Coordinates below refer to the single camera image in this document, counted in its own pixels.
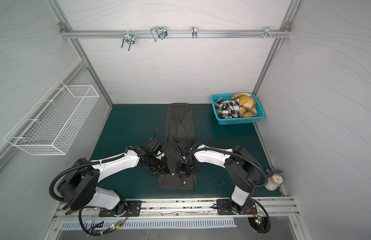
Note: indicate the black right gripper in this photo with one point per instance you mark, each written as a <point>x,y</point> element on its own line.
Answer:
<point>184,162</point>

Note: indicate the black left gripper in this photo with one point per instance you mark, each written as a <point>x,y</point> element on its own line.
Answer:
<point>164,169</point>

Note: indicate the dark grey striped shirt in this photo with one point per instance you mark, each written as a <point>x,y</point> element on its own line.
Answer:
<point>179,127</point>

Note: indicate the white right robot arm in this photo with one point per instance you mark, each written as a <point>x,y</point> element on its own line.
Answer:
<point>246,172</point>

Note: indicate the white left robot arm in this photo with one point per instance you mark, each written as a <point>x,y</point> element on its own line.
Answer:
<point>78,188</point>

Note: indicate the black white plaid shirt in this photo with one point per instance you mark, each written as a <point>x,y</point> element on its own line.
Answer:
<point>228,109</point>

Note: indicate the yellow plaid shirt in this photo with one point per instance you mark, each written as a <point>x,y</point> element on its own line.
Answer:
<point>247,105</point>

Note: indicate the white tape roll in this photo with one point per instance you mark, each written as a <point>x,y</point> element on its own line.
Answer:
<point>274,179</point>

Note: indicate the teal plastic basket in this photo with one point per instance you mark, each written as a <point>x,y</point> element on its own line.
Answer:
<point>260,111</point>

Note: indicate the black round cooling fan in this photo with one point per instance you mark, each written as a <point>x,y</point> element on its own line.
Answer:
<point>260,224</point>

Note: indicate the metal u-bolt clamp left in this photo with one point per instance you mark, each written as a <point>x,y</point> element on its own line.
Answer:
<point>128,40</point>

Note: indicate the metal u-bolt clamp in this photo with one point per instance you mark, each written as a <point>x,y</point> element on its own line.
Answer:
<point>128,40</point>
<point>158,32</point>

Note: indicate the metal u-bolt clamp middle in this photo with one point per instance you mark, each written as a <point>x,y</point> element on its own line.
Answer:
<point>158,32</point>

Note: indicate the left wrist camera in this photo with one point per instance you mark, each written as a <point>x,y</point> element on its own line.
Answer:
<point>160,156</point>

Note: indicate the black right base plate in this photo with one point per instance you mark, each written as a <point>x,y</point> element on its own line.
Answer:
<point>224,207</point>

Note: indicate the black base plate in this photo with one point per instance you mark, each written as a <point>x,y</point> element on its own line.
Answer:
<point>133,208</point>
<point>224,207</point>

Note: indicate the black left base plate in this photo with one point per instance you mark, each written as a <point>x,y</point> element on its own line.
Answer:
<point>133,208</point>

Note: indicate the white slotted cable duct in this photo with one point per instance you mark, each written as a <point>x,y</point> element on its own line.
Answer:
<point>134,224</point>

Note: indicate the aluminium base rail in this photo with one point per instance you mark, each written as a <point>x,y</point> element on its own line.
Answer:
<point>202,207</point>

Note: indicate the white wire basket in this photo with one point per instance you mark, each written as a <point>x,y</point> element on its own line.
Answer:
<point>51,126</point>

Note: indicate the small metal ring clamp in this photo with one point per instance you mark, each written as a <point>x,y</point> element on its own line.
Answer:
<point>194,32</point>

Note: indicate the aluminium top rail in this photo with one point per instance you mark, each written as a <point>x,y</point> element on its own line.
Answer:
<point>172,34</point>

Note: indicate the metal bracket clamp right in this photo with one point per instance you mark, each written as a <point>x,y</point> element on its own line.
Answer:
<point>266,34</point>

